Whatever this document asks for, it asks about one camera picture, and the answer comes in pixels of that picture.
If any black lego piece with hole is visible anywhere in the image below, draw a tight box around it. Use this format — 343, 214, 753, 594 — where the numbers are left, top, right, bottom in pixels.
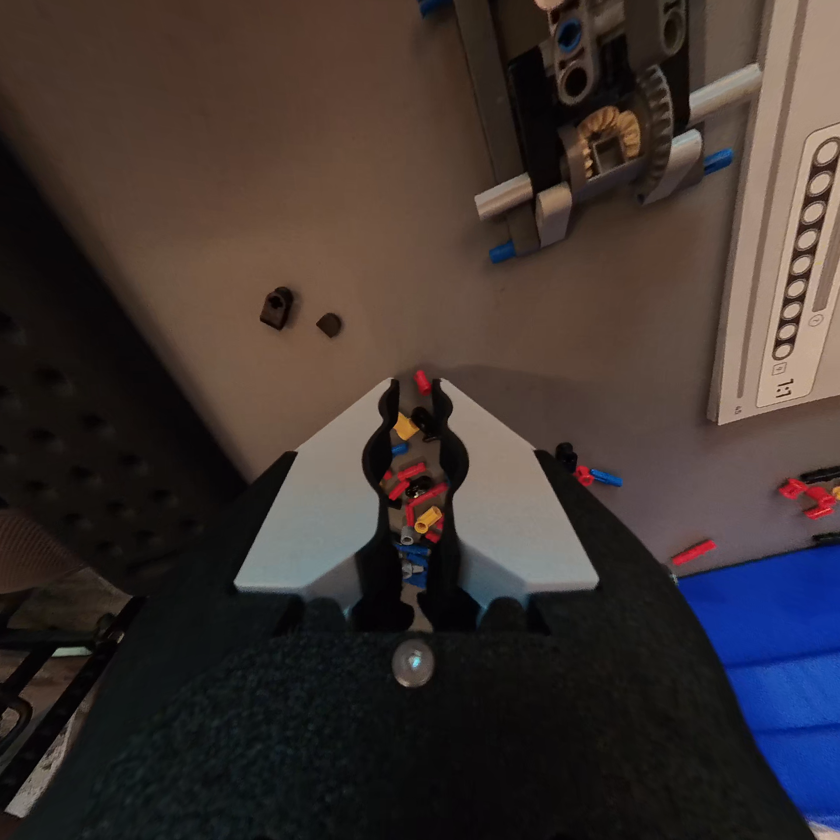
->
259, 287, 294, 331

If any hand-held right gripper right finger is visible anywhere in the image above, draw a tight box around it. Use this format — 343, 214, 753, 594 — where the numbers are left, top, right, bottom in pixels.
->
430, 377, 599, 624

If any partly built lego chassis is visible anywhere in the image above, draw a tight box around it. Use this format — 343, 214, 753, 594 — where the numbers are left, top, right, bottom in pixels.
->
420, 0, 765, 265

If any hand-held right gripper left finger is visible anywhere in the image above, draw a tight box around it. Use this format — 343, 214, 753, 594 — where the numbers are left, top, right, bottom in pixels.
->
234, 377, 403, 621

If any black perforated panel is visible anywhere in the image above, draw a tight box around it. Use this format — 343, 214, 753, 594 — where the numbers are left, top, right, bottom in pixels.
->
0, 131, 247, 595

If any blue plastic bin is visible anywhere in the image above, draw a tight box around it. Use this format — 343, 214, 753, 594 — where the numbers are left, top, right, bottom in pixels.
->
676, 545, 840, 834

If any open instruction booklet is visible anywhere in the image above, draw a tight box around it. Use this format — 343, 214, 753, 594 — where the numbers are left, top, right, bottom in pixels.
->
707, 0, 840, 425

